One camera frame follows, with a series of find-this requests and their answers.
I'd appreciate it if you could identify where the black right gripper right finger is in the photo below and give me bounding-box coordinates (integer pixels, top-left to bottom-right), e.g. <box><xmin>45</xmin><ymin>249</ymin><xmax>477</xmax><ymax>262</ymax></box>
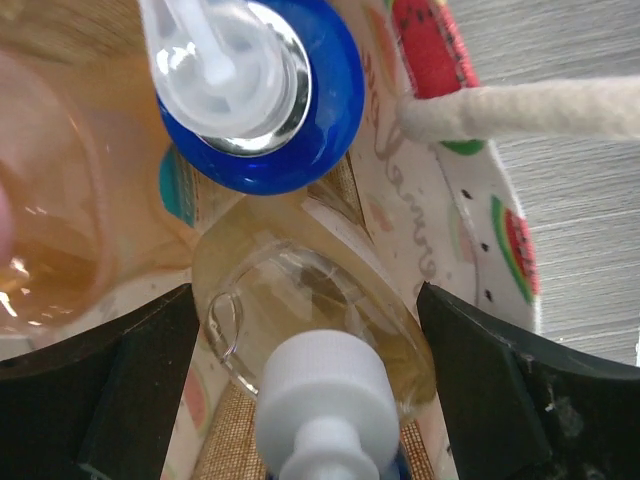
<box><xmin>417</xmin><ymin>283</ymin><xmax>639</xmax><ymax>479</ymax></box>

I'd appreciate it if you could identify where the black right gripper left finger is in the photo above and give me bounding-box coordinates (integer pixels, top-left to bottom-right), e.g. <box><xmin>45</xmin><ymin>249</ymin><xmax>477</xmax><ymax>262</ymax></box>
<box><xmin>1</xmin><ymin>284</ymin><xmax>199</xmax><ymax>479</ymax></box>

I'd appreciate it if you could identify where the pink cap peach bottle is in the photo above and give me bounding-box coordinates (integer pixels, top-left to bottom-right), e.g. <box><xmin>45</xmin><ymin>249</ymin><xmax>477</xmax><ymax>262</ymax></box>
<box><xmin>1</xmin><ymin>47</ymin><xmax>196</xmax><ymax>334</ymax></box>

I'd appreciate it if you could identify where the canvas burlap tote bag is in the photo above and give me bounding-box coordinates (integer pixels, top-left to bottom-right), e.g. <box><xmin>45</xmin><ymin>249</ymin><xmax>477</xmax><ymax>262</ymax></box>
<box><xmin>159</xmin><ymin>0</ymin><xmax>640</xmax><ymax>480</ymax></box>

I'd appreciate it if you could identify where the clear amber bottle white cap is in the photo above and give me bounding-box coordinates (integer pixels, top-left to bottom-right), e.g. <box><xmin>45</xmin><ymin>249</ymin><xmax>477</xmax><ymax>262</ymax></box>
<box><xmin>192</xmin><ymin>192</ymin><xmax>436</xmax><ymax>479</ymax></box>

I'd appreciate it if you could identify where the blue pump bottle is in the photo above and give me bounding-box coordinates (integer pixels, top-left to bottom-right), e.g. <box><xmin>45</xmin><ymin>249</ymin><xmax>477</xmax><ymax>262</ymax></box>
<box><xmin>139</xmin><ymin>1</ymin><xmax>365</xmax><ymax>195</ymax></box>

